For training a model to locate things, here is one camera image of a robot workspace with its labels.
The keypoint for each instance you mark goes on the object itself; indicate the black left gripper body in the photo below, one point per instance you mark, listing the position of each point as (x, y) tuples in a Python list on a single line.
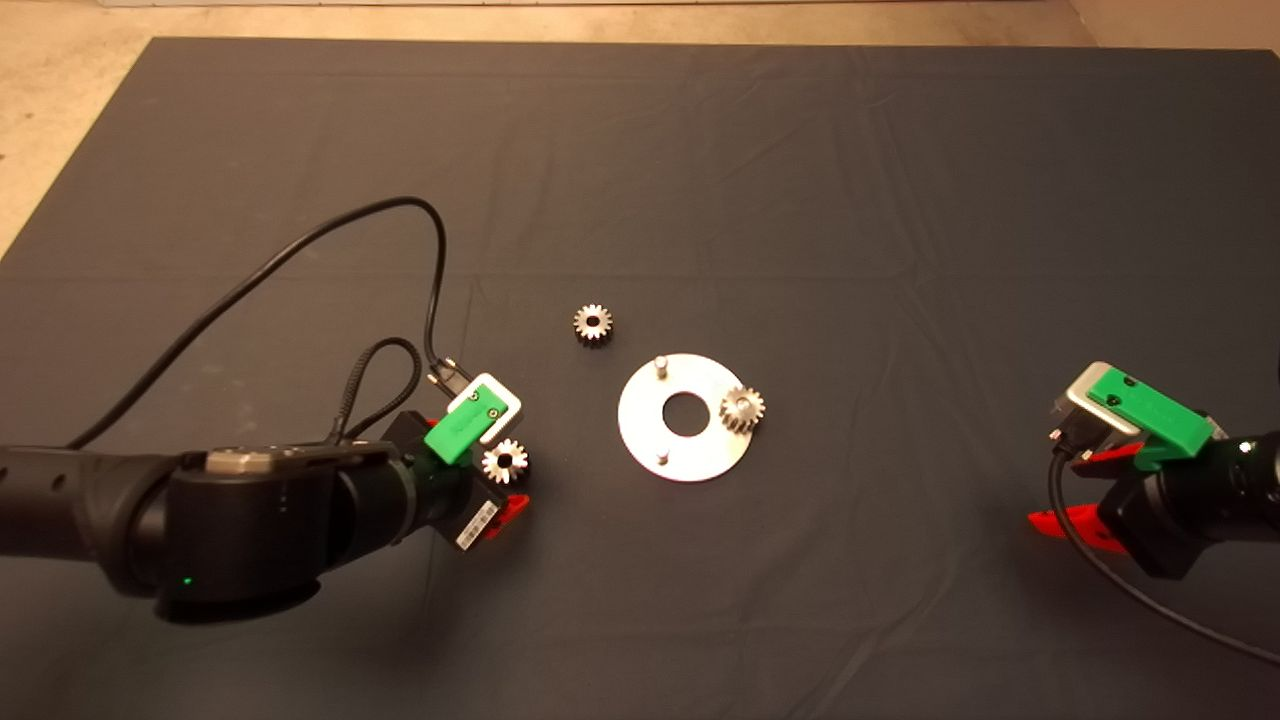
[(445, 500)]

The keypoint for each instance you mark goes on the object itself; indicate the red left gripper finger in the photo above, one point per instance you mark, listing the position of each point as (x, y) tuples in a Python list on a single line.
[(510, 512)]

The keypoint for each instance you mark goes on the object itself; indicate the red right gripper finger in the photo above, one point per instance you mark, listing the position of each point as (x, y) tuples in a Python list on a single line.
[(1075, 520), (1110, 456)]

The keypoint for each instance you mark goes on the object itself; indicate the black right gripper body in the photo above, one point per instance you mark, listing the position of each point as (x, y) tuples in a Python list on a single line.
[(1165, 520)]

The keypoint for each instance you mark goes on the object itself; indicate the small steel planetary gear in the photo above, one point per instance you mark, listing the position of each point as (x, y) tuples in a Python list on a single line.
[(492, 463), (735, 412), (582, 326)]

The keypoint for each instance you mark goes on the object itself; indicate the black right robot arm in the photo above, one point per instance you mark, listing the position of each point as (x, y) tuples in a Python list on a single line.
[(1245, 490)]

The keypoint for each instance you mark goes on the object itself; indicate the round metal carrier plate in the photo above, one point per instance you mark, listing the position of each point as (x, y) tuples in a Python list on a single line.
[(650, 440)]

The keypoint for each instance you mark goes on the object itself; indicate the dark grey table cloth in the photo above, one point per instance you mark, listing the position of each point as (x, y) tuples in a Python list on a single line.
[(800, 200)]

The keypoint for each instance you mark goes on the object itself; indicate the green right camera mount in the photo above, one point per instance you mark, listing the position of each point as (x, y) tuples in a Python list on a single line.
[(1150, 410)]

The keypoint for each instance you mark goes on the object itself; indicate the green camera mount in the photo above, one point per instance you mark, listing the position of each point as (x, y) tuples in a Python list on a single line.
[(1150, 410), (455, 435)]

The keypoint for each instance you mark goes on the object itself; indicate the green left camera mount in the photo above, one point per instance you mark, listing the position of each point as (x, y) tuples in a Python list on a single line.
[(455, 435)]

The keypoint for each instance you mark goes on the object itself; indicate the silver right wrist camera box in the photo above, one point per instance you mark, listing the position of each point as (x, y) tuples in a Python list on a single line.
[(1075, 400)]

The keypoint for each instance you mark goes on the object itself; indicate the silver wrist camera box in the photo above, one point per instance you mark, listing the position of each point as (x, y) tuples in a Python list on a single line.
[(1075, 400), (508, 412)]

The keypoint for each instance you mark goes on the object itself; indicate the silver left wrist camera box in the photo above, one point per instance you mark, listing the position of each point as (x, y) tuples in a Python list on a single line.
[(508, 412)]

